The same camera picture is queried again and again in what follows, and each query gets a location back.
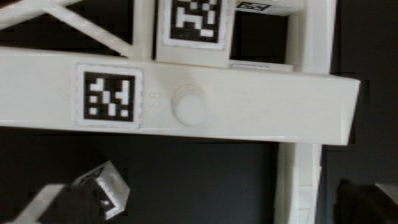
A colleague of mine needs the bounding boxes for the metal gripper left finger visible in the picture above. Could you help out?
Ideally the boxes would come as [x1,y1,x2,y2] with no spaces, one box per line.
[10,184,104,224]

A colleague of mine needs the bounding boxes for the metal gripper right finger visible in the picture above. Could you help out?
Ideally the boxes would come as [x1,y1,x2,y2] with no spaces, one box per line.
[334,179,398,224]

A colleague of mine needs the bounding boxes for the white cube with hole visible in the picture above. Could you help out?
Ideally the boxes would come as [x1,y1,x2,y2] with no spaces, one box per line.
[72,161,129,220]

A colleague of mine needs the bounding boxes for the long white chair side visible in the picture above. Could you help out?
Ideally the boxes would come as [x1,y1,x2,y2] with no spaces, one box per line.
[0,0,335,73]

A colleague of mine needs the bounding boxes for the white U-shaped border frame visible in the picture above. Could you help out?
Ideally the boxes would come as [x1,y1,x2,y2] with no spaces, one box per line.
[273,143,321,224]

